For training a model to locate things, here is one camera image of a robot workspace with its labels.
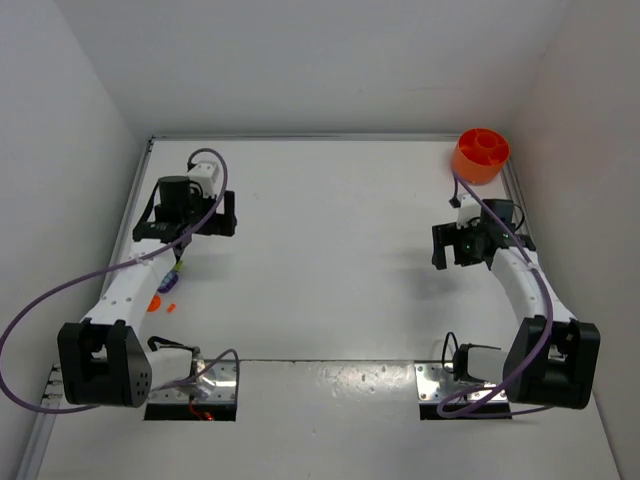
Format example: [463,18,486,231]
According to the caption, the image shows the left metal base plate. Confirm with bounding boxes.
[147,360,238,405]

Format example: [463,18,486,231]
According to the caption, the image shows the metal base plate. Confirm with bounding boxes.
[414,362,509,405]
[147,360,238,405]

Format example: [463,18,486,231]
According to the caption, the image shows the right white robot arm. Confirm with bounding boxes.
[432,194,601,409]

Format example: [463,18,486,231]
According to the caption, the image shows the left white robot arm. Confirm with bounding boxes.
[57,167,236,407]

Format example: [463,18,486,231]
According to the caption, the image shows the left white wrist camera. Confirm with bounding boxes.
[187,161,220,198]

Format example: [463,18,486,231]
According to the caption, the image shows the orange round divided container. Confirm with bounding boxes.
[451,128,511,185]

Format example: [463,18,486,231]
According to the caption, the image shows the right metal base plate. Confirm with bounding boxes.
[414,362,509,405]

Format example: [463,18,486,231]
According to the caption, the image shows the orange round lego piece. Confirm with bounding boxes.
[147,295,162,312]

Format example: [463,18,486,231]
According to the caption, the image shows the purple round lego piece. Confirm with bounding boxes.
[157,270,179,294]

